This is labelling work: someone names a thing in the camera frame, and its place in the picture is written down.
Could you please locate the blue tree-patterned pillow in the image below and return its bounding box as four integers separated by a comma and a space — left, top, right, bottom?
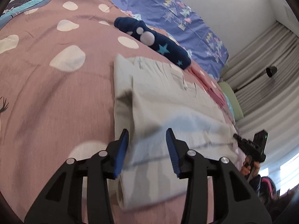
111, 0, 229, 80

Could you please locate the green pillow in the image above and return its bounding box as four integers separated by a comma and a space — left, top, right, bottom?
218, 82, 244, 121

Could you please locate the pink folded clothes stack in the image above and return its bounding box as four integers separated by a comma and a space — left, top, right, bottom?
187, 61, 226, 108

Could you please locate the pink polka-dot bed cover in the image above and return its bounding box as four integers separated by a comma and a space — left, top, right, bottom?
0, 0, 239, 224

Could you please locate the light grey long-sleeve shirt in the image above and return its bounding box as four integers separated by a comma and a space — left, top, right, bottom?
114, 55, 238, 210

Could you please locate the beige curtain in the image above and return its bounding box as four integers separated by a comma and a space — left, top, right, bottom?
221, 22, 298, 162

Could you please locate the black floor lamp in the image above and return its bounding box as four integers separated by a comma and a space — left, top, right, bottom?
233, 66, 277, 93

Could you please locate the navy star-patterned folded garment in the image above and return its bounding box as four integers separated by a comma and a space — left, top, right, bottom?
114, 17, 191, 70

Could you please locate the person's right hand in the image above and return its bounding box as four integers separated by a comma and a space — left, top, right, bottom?
240, 156, 261, 178

